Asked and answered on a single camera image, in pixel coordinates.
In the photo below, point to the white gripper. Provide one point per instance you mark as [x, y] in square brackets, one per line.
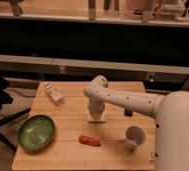
[96, 106]

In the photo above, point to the white sponge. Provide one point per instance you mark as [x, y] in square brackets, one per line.
[97, 117]

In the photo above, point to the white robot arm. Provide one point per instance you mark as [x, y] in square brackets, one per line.
[171, 114]

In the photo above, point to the black rectangular remote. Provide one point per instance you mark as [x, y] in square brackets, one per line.
[128, 113]

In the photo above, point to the red chili pepper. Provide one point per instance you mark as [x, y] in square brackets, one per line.
[88, 140]

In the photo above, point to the white tube bottle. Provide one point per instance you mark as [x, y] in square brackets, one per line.
[53, 93]

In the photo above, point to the white paper cup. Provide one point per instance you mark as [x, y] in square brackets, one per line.
[134, 136]

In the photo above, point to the green plate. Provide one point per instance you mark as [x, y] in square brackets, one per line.
[36, 133]

